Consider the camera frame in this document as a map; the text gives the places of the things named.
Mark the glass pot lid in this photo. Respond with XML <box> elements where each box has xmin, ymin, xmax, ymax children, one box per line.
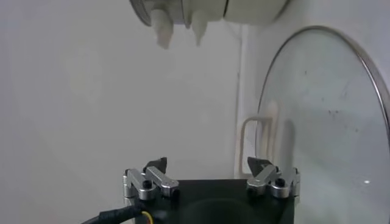
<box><xmin>239</xmin><ymin>26</ymin><xmax>390</xmax><ymax>224</ymax></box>

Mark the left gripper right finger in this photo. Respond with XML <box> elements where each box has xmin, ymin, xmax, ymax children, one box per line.
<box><xmin>246</xmin><ymin>156</ymin><xmax>301</xmax><ymax>200</ymax></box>

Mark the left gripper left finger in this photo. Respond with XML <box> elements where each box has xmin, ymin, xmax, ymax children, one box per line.
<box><xmin>122</xmin><ymin>156</ymin><xmax>180</xmax><ymax>201</ymax></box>

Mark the white electric cooking pot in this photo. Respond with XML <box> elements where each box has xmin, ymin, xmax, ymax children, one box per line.
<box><xmin>151</xmin><ymin>0</ymin><xmax>290</xmax><ymax>50</ymax></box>

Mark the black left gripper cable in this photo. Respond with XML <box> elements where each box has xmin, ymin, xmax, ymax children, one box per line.
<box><xmin>80</xmin><ymin>204</ymin><xmax>153</xmax><ymax>224</ymax></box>

